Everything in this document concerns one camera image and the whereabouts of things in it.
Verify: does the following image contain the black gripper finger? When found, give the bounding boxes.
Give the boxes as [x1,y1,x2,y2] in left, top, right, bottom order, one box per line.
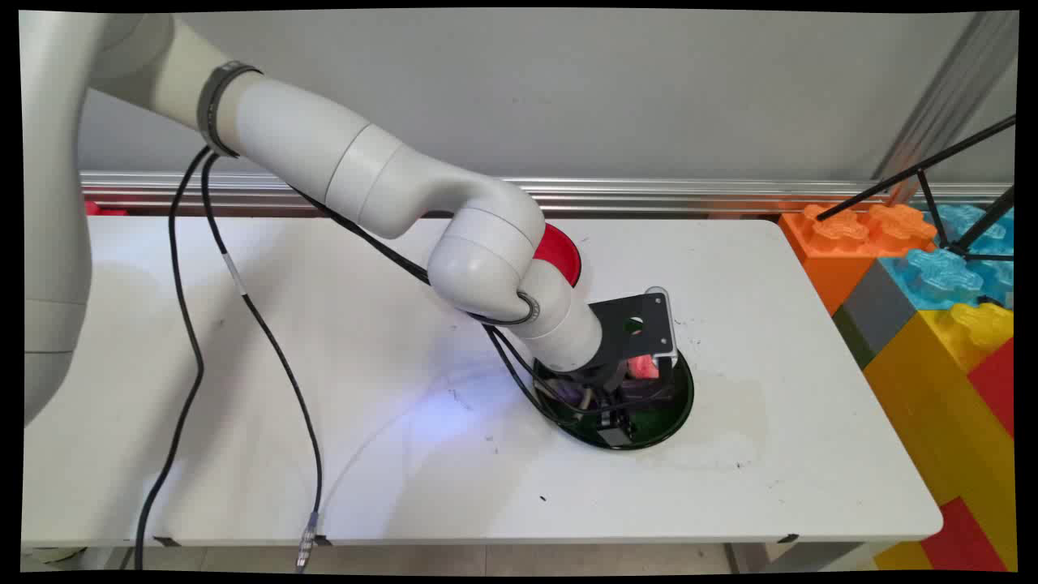
[598,410,643,449]

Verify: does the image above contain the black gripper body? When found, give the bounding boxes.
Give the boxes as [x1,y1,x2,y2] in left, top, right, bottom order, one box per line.
[537,357,676,424]

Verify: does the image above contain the purple toy eggplant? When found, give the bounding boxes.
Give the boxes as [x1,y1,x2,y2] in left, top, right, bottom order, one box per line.
[551,381,603,411]

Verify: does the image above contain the dark green round plate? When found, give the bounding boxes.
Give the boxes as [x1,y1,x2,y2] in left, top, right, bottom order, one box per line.
[542,349,696,451]

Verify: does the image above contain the red bowl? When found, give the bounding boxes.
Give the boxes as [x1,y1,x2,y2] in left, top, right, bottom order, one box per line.
[533,224,583,288]

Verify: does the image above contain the grey giant toy brick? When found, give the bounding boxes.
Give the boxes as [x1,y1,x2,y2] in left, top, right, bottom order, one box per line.
[835,258,919,367]

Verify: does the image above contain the orange giant toy brick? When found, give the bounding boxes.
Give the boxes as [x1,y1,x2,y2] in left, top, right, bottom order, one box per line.
[778,203,939,316]

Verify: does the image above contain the yellow giant toy brick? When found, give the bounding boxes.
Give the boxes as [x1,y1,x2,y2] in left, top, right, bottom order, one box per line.
[863,302,1016,572]

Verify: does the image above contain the red giant toy brick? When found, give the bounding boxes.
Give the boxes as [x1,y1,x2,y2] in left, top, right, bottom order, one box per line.
[920,497,1008,573]
[967,339,1016,439]

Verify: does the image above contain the blue giant toy brick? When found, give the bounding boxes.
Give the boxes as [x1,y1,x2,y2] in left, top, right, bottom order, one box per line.
[880,203,1016,311]

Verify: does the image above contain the black tripod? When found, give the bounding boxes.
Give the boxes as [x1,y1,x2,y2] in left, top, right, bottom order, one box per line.
[815,114,1017,263]

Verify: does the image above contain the aluminium rail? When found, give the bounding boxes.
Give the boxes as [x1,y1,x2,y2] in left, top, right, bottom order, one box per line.
[79,170,1014,217]

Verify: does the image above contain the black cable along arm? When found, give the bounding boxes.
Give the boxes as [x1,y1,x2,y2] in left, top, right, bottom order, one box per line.
[288,187,585,423]

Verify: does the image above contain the black cable with metal connector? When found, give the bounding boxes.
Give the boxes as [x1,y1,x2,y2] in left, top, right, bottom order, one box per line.
[200,152,324,573]

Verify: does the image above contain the thick black cable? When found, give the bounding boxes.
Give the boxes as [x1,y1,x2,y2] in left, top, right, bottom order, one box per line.
[134,146,213,571]

